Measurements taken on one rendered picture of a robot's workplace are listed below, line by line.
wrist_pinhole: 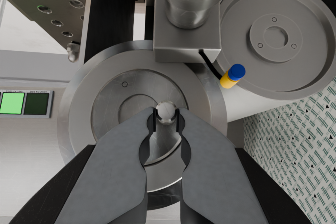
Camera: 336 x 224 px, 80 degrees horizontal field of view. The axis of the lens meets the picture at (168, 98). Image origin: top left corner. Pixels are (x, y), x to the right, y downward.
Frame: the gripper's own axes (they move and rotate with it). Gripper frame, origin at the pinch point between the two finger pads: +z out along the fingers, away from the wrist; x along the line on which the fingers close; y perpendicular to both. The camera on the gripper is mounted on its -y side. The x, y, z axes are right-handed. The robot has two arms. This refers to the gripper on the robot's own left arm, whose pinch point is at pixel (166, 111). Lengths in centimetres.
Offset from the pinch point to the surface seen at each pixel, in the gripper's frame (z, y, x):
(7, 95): 33, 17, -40
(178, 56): 4.2, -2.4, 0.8
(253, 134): 18.2, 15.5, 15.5
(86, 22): 9.9, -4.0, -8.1
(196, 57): 4.4, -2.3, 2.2
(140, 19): 219, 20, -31
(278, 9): 10.2, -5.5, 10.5
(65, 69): 275, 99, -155
